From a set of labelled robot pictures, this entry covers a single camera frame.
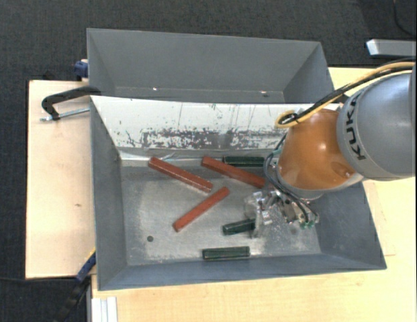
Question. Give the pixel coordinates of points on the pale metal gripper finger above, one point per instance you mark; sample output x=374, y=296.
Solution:
x=264, y=219
x=254, y=204

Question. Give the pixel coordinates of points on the grey metal bin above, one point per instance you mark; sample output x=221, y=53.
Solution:
x=151, y=210

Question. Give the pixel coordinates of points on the dark green flat block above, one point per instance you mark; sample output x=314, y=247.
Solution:
x=236, y=227
x=243, y=161
x=226, y=253

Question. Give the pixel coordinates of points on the red-brown flat block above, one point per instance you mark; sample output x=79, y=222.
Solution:
x=233, y=172
x=201, y=209
x=180, y=174

